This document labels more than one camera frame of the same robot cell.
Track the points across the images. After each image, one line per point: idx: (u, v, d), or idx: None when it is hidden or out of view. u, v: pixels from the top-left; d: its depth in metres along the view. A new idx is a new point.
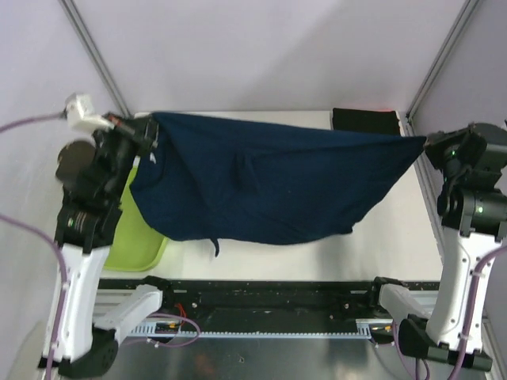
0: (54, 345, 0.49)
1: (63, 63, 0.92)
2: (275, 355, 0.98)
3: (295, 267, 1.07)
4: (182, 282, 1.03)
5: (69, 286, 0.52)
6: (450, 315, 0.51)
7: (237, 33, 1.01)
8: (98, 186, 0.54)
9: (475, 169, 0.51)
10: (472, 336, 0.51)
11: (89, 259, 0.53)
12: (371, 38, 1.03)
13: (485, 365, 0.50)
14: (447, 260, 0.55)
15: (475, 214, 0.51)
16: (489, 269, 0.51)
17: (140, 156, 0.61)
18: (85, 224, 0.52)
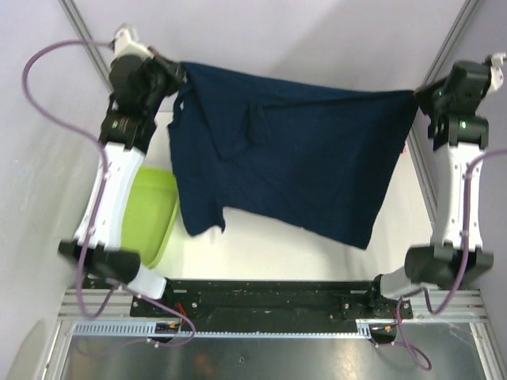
0: (93, 230, 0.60)
1: (66, 55, 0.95)
2: (276, 359, 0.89)
3: (299, 263, 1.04)
4: (182, 282, 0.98)
5: (110, 177, 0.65)
6: (451, 214, 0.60)
7: (235, 33, 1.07)
8: (138, 99, 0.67)
9: (458, 96, 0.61)
10: (471, 234, 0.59)
11: (131, 155, 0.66)
12: (364, 41, 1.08)
13: (487, 261, 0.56)
14: (444, 172, 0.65)
15: (460, 129, 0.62)
16: (478, 173, 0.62)
17: (172, 90, 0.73)
18: (127, 129, 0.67)
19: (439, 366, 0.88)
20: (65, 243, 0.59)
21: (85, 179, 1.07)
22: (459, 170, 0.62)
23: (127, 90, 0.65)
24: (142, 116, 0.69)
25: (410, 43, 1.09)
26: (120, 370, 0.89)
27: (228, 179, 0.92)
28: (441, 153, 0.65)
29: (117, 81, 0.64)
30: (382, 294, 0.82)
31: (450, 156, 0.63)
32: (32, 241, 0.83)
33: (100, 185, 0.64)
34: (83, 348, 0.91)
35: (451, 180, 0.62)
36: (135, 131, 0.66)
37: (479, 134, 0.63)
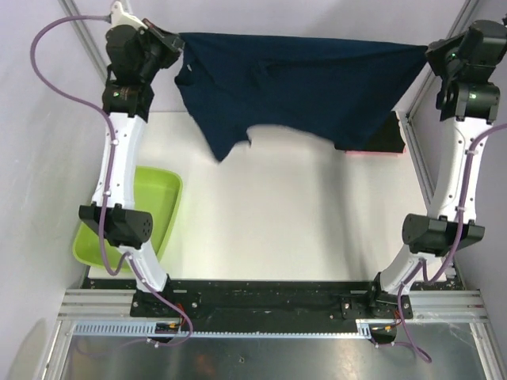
0: (108, 192, 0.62)
1: (63, 55, 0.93)
2: (277, 359, 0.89)
3: (299, 260, 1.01)
4: (182, 282, 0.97)
5: (120, 144, 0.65)
6: (449, 190, 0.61)
7: (236, 31, 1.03)
8: (135, 67, 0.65)
9: (472, 63, 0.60)
10: (468, 209, 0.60)
11: (135, 120, 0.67)
12: (368, 39, 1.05)
13: (478, 231, 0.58)
14: (447, 146, 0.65)
15: (468, 98, 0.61)
16: (482, 149, 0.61)
17: (168, 63, 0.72)
18: (128, 96, 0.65)
19: (439, 366, 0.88)
20: (85, 208, 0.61)
21: (83, 177, 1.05)
22: (462, 145, 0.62)
23: (126, 60, 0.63)
24: (142, 84, 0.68)
25: (417, 40, 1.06)
26: (121, 369, 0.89)
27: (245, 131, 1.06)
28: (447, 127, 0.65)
29: (115, 53, 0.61)
30: (383, 288, 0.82)
31: (455, 131, 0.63)
32: (31, 245, 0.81)
33: (109, 152, 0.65)
34: (83, 348, 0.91)
35: (453, 153, 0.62)
36: (138, 99, 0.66)
37: (488, 106, 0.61)
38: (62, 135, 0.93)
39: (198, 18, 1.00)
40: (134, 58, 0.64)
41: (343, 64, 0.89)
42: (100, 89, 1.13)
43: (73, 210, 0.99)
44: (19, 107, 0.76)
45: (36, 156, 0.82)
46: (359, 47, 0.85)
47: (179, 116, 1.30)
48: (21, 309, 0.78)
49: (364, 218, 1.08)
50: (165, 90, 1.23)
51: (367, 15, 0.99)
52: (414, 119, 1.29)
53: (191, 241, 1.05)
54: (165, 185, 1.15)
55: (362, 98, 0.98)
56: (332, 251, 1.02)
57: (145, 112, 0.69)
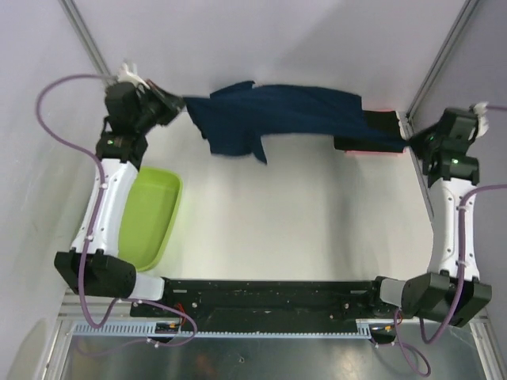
0: (90, 237, 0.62)
1: (63, 58, 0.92)
2: (277, 359, 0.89)
3: (298, 259, 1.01)
4: (182, 282, 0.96)
5: (108, 188, 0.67)
6: (447, 245, 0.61)
7: (236, 31, 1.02)
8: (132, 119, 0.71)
9: (448, 139, 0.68)
10: (469, 264, 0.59)
11: (126, 167, 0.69)
12: (368, 39, 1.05)
13: (484, 292, 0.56)
14: (438, 203, 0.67)
15: (452, 165, 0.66)
16: (472, 206, 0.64)
17: (163, 121, 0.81)
18: (123, 144, 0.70)
19: (438, 366, 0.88)
20: (60, 256, 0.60)
21: (83, 179, 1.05)
22: (452, 200, 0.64)
23: (123, 112, 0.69)
24: (135, 134, 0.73)
25: (417, 40, 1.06)
26: (121, 370, 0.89)
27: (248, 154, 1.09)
28: (436, 189, 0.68)
29: (113, 104, 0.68)
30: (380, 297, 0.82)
31: (443, 191, 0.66)
32: (31, 247, 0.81)
33: (97, 195, 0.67)
34: (82, 348, 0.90)
35: (446, 210, 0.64)
36: (131, 147, 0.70)
37: (470, 171, 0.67)
38: (62, 137, 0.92)
39: (198, 18, 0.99)
40: (131, 109, 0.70)
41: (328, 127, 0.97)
42: (100, 89, 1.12)
43: (73, 211, 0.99)
44: (17, 108, 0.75)
45: (35, 157, 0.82)
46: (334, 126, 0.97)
47: (178, 115, 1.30)
48: (20, 312, 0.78)
49: (364, 218, 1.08)
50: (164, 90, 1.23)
51: (368, 14, 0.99)
52: (414, 118, 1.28)
53: (192, 241, 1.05)
54: (164, 185, 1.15)
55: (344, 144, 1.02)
56: (332, 251, 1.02)
57: (136, 163, 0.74)
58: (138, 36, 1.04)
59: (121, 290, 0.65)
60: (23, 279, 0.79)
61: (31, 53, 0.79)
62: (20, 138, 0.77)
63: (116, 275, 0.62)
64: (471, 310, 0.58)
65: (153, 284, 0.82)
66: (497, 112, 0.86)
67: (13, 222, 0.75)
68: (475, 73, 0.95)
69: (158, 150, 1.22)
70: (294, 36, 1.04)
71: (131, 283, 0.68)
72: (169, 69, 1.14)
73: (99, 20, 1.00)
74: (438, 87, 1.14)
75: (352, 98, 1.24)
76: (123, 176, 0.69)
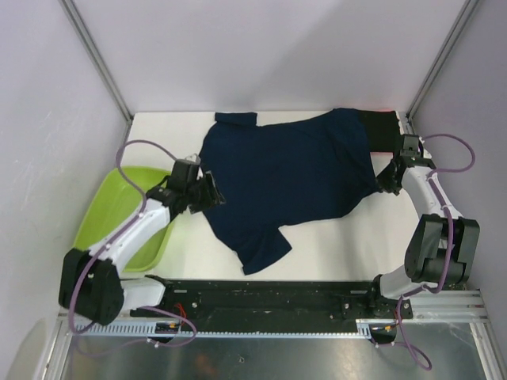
0: (107, 247, 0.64)
1: (63, 60, 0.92)
2: (277, 359, 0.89)
3: (299, 258, 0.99)
4: (182, 282, 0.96)
5: (142, 218, 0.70)
6: (428, 199, 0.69)
7: (235, 31, 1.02)
8: (184, 183, 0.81)
9: (403, 150, 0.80)
10: (451, 207, 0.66)
11: (165, 211, 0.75)
12: (368, 39, 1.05)
13: (472, 224, 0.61)
14: (412, 188, 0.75)
15: (412, 162, 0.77)
16: (436, 178, 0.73)
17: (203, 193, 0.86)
18: (169, 194, 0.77)
19: (438, 366, 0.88)
20: (75, 250, 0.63)
21: (83, 179, 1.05)
22: (421, 176, 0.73)
23: (181, 176, 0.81)
24: (182, 193, 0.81)
25: (417, 40, 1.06)
26: (121, 370, 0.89)
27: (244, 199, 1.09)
28: (406, 179, 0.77)
29: (181, 167, 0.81)
30: (382, 294, 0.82)
31: (411, 174, 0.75)
32: (31, 248, 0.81)
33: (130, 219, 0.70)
34: (83, 348, 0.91)
35: (419, 185, 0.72)
36: (174, 199, 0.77)
37: (427, 162, 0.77)
38: (62, 137, 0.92)
39: (198, 19, 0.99)
40: (189, 175, 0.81)
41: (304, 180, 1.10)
42: (99, 89, 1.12)
43: (74, 212, 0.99)
44: (18, 110, 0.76)
45: (36, 157, 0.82)
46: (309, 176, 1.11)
47: (178, 115, 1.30)
48: (20, 312, 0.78)
49: (366, 216, 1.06)
50: (164, 89, 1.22)
51: (367, 15, 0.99)
52: (414, 118, 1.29)
53: (192, 241, 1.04)
54: None
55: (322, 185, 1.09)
56: (332, 250, 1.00)
57: (171, 214, 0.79)
58: (138, 36, 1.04)
59: (108, 310, 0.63)
60: (23, 279, 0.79)
61: (30, 54, 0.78)
62: (20, 138, 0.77)
63: (116, 283, 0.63)
64: (470, 252, 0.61)
65: (150, 293, 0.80)
66: (497, 112, 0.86)
67: (13, 222, 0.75)
68: (475, 73, 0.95)
69: (157, 151, 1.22)
70: (294, 36, 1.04)
71: (118, 306, 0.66)
72: (169, 69, 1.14)
73: (99, 20, 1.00)
74: (438, 87, 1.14)
75: (352, 98, 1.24)
76: (158, 214, 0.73)
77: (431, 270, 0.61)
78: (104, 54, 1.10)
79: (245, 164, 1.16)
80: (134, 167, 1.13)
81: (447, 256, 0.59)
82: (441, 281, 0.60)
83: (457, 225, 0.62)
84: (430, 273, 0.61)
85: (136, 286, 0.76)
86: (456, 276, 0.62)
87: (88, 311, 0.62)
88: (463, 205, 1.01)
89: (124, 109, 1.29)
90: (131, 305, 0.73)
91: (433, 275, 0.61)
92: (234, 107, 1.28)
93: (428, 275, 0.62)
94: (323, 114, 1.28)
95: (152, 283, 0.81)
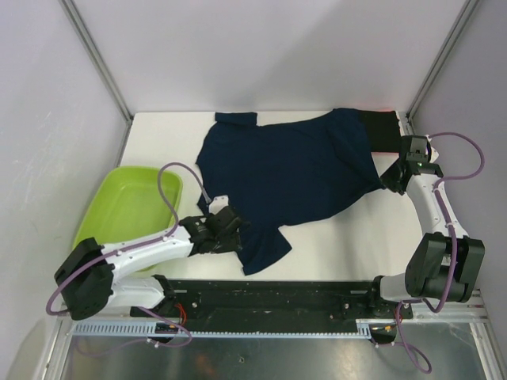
0: (118, 253, 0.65)
1: (62, 60, 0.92)
2: (277, 359, 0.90)
3: (299, 258, 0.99)
4: (182, 282, 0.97)
5: (163, 241, 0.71)
6: (434, 214, 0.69)
7: (235, 31, 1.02)
8: (220, 229, 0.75)
9: (411, 153, 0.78)
10: (455, 224, 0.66)
11: (188, 246, 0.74)
12: (368, 38, 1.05)
13: (478, 248, 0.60)
14: (417, 197, 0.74)
15: (417, 168, 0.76)
16: (443, 188, 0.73)
17: (232, 240, 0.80)
18: (202, 233, 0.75)
19: (438, 366, 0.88)
20: (92, 241, 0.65)
21: (83, 179, 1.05)
22: (427, 187, 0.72)
23: (221, 219, 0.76)
24: (213, 236, 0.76)
25: (417, 39, 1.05)
26: (122, 369, 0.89)
27: (244, 199, 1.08)
28: (410, 185, 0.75)
29: (226, 212, 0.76)
30: (382, 295, 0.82)
31: (416, 182, 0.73)
32: (31, 247, 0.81)
33: (153, 237, 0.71)
34: (83, 348, 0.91)
35: (425, 196, 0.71)
36: (203, 238, 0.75)
37: (434, 169, 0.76)
38: (62, 137, 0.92)
39: (198, 18, 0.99)
40: (230, 225, 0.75)
41: (303, 181, 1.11)
42: (99, 89, 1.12)
43: (74, 211, 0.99)
44: (17, 110, 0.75)
45: (36, 157, 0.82)
46: (307, 178, 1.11)
47: (178, 115, 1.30)
48: (21, 312, 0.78)
49: (366, 216, 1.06)
50: (163, 89, 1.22)
51: (367, 14, 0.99)
52: (414, 118, 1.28)
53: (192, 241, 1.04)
54: (165, 184, 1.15)
55: (321, 187, 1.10)
56: (332, 250, 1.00)
57: (195, 249, 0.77)
58: (138, 36, 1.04)
59: (84, 309, 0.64)
60: (23, 281, 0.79)
61: (30, 55, 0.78)
62: (19, 138, 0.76)
63: (104, 291, 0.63)
64: (472, 272, 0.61)
65: (146, 297, 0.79)
66: (497, 112, 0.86)
67: (13, 222, 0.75)
68: (474, 72, 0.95)
69: (157, 151, 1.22)
70: (294, 36, 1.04)
71: (98, 308, 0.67)
72: (169, 69, 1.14)
73: (99, 20, 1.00)
74: (438, 87, 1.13)
75: (352, 97, 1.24)
76: (181, 245, 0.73)
77: (430, 289, 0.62)
78: (104, 54, 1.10)
79: (245, 164, 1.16)
80: (134, 167, 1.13)
81: (451, 275, 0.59)
82: (442, 299, 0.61)
83: (461, 245, 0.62)
84: (430, 291, 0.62)
85: (134, 287, 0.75)
86: (457, 294, 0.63)
87: (68, 300, 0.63)
88: (463, 206, 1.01)
89: (124, 109, 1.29)
90: (120, 302, 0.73)
91: (434, 293, 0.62)
92: (234, 107, 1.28)
93: (429, 292, 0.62)
94: (323, 113, 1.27)
95: (150, 288, 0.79)
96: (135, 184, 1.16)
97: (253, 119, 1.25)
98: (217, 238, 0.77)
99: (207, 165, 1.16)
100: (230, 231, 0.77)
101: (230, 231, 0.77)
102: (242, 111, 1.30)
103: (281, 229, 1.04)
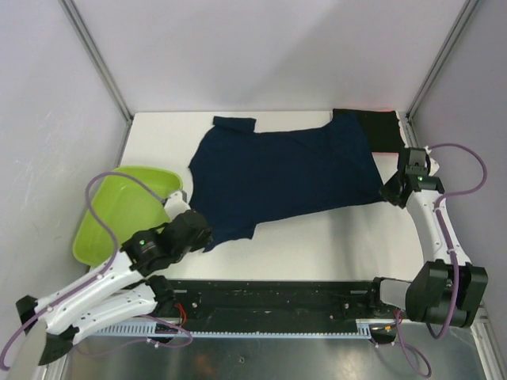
0: (49, 309, 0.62)
1: (63, 61, 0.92)
2: (277, 359, 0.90)
3: (300, 255, 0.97)
4: (181, 282, 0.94)
5: (98, 281, 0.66)
6: (435, 237, 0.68)
7: (236, 31, 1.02)
8: (175, 243, 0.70)
9: (410, 166, 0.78)
10: (458, 249, 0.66)
11: (130, 275, 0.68)
12: (368, 38, 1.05)
13: (482, 277, 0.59)
14: (417, 215, 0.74)
15: (418, 182, 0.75)
16: (443, 207, 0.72)
17: (192, 245, 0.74)
18: (147, 252, 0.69)
19: (437, 366, 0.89)
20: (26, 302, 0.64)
21: (83, 179, 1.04)
22: (428, 205, 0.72)
23: (177, 231, 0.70)
24: (165, 252, 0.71)
25: (417, 39, 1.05)
26: (122, 369, 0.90)
27: None
28: (410, 201, 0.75)
29: (181, 223, 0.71)
30: (382, 297, 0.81)
31: (417, 199, 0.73)
32: (31, 247, 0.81)
33: (89, 279, 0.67)
34: (83, 348, 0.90)
35: (425, 215, 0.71)
36: (153, 258, 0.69)
37: (434, 183, 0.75)
38: (62, 137, 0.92)
39: (198, 19, 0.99)
40: (186, 237, 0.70)
41: None
42: (100, 89, 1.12)
43: (74, 212, 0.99)
44: (17, 111, 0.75)
45: (36, 157, 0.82)
46: None
47: (179, 115, 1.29)
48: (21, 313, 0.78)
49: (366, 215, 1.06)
50: (163, 89, 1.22)
51: (367, 14, 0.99)
52: (414, 118, 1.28)
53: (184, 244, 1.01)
54: (165, 184, 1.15)
55: None
56: None
57: (145, 271, 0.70)
58: (139, 37, 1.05)
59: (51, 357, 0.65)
60: (23, 282, 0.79)
61: (30, 55, 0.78)
62: (19, 138, 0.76)
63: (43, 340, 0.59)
64: (474, 302, 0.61)
65: (129, 312, 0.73)
66: (497, 112, 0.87)
67: (13, 222, 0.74)
68: (475, 72, 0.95)
69: (158, 151, 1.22)
70: (294, 36, 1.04)
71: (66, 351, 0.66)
72: (169, 69, 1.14)
73: (99, 20, 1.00)
74: (438, 87, 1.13)
75: (353, 97, 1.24)
76: (123, 276, 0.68)
77: (432, 315, 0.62)
78: (104, 54, 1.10)
79: None
80: (134, 167, 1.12)
81: (452, 305, 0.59)
82: (444, 325, 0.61)
83: (463, 271, 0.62)
84: (432, 317, 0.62)
85: (108, 311, 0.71)
86: (459, 321, 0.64)
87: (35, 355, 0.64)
88: (463, 207, 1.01)
89: (124, 109, 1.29)
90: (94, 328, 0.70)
91: (436, 318, 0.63)
92: (235, 108, 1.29)
93: (431, 318, 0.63)
94: (326, 121, 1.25)
95: (137, 300, 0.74)
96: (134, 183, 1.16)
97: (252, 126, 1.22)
98: (173, 252, 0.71)
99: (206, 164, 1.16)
100: (188, 241, 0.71)
101: (187, 242, 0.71)
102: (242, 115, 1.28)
103: (256, 227, 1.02)
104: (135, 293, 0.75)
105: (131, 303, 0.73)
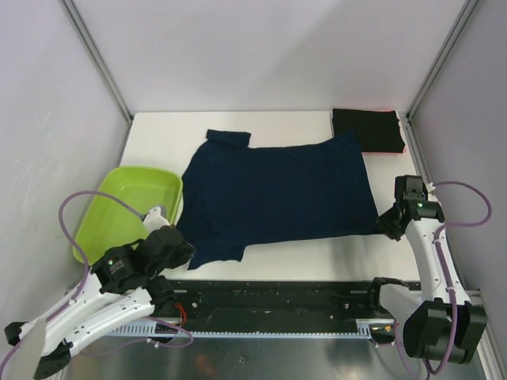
0: None
1: (63, 62, 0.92)
2: (277, 358, 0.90)
3: (299, 255, 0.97)
4: (182, 282, 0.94)
5: (74, 303, 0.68)
6: (435, 273, 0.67)
7: (236, 31, 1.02)
8: (149, 260, 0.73)
9: (408, 193, 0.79)
10: (458, 289, 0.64)
11: (103, 294, 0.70)
12: (368, 38, 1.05)
13: (481, 317, 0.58)
14: (417, 245, 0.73)
15: (417, 209, 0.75)
16: (443, 239, 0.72)
17: (169, 261, 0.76)
18: (118, 271, 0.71)
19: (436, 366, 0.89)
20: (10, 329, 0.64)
21: (83, 179, 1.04)
22: (428, 236, 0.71)
23: (151, 248, 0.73)
24: (138, 271, 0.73)
25: (417, 39, 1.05)
26: (122, 370, 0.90)
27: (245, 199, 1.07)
28: (410, 231, 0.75)
29: (154, 240, 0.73)
30: (382, 302, 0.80)
31: (417, 229, 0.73)
32: (31, 248, 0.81)
33: (64, 304, 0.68)
34: (84, 349, 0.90)
35: (424, 248, 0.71)
36: (125, 277, 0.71)
37: (433, 210, 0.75)
38: (62, 137, 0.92)
39: (198, 19, 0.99)
40: (159, 252, 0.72)
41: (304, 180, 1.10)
42: (100, 89, 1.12)
43: (74, 212, 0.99)
44: (17, 111, 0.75)
45: (35, 157, 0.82)
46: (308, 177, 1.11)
47: (179, 115, 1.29)
48: (24, 314, 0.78)
49: None
50: (163, 88, 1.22)
51: (367, 14, 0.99)
52: (414, 118, 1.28)
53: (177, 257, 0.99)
54: (165, 185, 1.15)
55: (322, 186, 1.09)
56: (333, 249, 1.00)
57: (119, 291, 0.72)
58: (139, 38, 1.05)
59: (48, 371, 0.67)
60: (23, 283, 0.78)
61: (29, 57, 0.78)
62: (19, 138, 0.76)
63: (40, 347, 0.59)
64: (472, 341, 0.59)
65: (121, 321, 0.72)
66: (497, 113, 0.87)
67: (12, 223, 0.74)
68: (476, 71, 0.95)
69: (157, 151, 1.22)
70: (294, 36, 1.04)
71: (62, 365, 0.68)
72: (170, 69, 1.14)
73: (100, 20, 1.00)
74: (439, 87, 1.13)
75: (353, 97, 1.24)
76: (97, 296, 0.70)
77: (430, 351, 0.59)
78: (104, 54, 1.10)
79: (245, 164, 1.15)
80: (133, 166, 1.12)
81: (451, 340, 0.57)
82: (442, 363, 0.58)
83: (462, 309, 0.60)
84: (430, 354, 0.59)
85: (99, 323, 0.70)
86: (457, 356, 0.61)
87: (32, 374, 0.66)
88: (462, 207, 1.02)
89: (124, 108, 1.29)
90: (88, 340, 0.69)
91: (434, 355, 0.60)
92: (235, 108, 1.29)
93: (428, 354, 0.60)
94: (323, 141, 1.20)
95: (130, 308, 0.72)
96: (135, 184, 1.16)
97: (245, 140, 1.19)
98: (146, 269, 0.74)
99: (206, 164, 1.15)
100: (162, 257, 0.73)
101: (162, 257, 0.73)
102: (239, 129, 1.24)
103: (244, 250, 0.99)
104: (131, 298, 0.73)
105: (123, 312, 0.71)
